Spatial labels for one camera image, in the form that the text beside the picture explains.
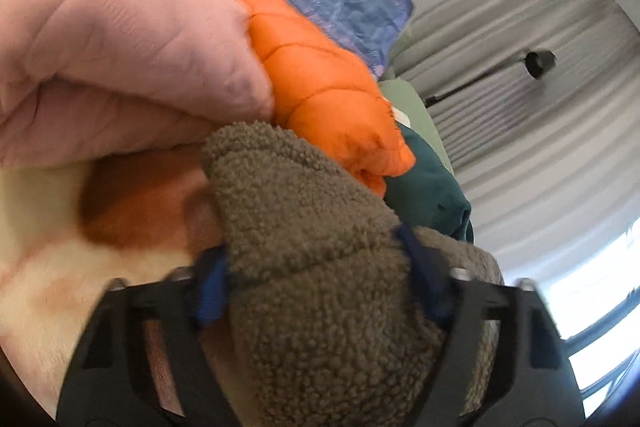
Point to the black lamp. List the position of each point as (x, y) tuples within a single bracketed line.
[(540, 62)]

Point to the dark teal garment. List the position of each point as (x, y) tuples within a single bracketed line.
[(430, 192)]

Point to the orange puffer jacket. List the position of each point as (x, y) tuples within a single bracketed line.
[(320, 82)]

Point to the green cloth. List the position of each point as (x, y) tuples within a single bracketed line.
[(420, 117)]

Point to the pink cream plush blanket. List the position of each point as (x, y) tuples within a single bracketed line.
[(60, 257)]

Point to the window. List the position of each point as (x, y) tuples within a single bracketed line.
[(600, 297)]

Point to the pink quilted jacket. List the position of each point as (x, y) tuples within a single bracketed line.
[(110, 32)]

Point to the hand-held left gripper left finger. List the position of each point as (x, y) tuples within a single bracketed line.
[(210, 292)]

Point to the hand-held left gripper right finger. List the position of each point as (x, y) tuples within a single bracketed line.
[(425, 267)]

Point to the grey curtain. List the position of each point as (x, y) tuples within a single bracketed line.
[(540, 147)]

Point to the brown fleece jacket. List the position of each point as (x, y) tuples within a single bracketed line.
[(325, 257)]

